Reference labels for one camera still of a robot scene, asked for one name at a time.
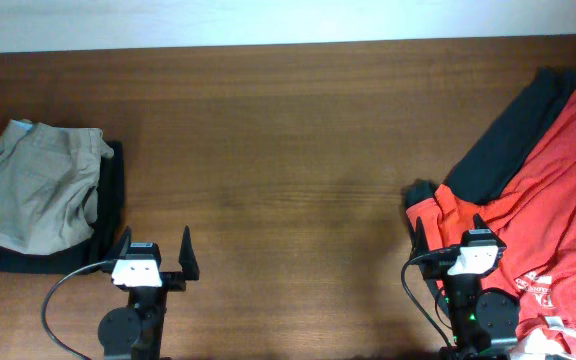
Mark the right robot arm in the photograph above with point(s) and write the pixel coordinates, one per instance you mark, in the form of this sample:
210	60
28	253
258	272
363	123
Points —
483	321

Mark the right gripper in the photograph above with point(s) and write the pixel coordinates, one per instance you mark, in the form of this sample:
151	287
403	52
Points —
438	264

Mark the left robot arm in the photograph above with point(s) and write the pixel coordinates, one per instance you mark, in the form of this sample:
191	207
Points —
135	331

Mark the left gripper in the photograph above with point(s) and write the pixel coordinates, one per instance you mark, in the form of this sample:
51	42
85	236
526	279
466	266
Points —
177	280

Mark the white garment right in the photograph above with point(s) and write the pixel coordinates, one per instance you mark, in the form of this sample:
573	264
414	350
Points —
536	346

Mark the folded khaki trousers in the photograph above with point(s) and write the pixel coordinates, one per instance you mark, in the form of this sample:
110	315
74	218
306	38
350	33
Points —
48	186

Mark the red t-shirt white print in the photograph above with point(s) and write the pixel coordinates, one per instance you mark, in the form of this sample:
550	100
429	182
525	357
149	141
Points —
535	216

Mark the black garment right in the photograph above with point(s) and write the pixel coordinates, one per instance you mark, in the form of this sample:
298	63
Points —
482	174

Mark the folded black garment left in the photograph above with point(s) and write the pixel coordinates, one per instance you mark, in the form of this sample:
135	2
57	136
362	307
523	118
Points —
111	201

